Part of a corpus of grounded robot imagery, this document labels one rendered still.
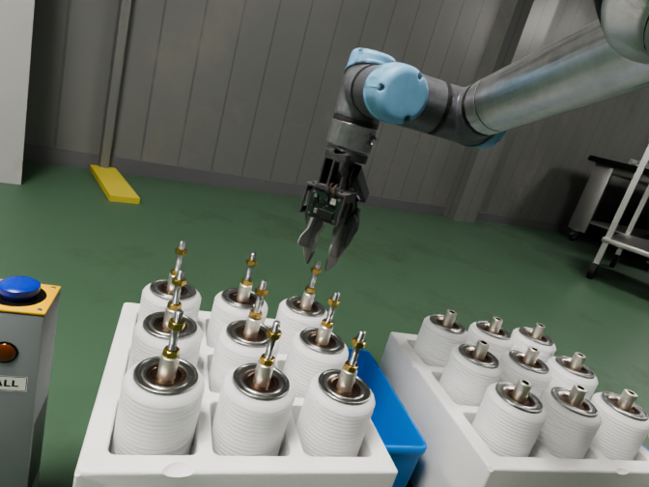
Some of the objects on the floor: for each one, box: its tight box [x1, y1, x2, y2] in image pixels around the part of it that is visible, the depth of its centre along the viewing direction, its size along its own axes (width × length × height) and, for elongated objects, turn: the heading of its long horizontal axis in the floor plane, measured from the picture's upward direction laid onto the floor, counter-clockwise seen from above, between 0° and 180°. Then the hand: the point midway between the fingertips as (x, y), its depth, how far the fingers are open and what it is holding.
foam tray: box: [379, 331, 649, 487], centre depth 92 cm, size 39×39×18 cm
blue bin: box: [348, 348, 427, 487], centre depth 90 cm, size 30×11×12 cm, turn 154°
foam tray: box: [72, 302, 398, 487], centre depth 74 cm, size 39×39×18 cm
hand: (320, 259), depth 82 cm, fingers open, 3 cm apart
